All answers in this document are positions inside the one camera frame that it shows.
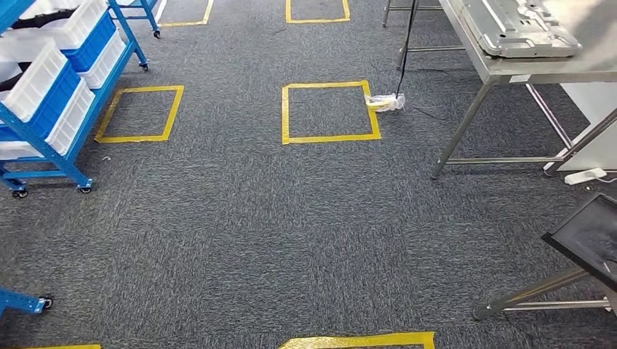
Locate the stamped grey metal panel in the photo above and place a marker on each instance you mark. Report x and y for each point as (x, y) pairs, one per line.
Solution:
(511, 24)

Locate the blue plastic bin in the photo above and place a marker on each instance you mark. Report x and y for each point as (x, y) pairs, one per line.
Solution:
(91, 43)
(58, 103)

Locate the black plastic panel part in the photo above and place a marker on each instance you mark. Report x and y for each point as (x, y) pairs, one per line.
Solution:
(588, 236)

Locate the white plastic bin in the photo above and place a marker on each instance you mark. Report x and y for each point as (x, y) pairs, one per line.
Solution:
(33, 82)
(106, 58)
(82, 21)
(72, 120)

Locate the yellow floor tape square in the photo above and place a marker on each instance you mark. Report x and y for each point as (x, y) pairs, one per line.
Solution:
(318, 20)

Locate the white board panel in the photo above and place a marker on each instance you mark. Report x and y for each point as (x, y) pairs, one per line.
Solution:
(593, 106)

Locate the clear plastic bag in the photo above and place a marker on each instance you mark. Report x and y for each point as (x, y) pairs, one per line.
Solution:
(385, 102)

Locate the stainless steel table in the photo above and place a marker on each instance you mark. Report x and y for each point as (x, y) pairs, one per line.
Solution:
(602, 53)

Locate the white power strip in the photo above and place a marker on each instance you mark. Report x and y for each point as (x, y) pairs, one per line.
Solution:
(584, 176)

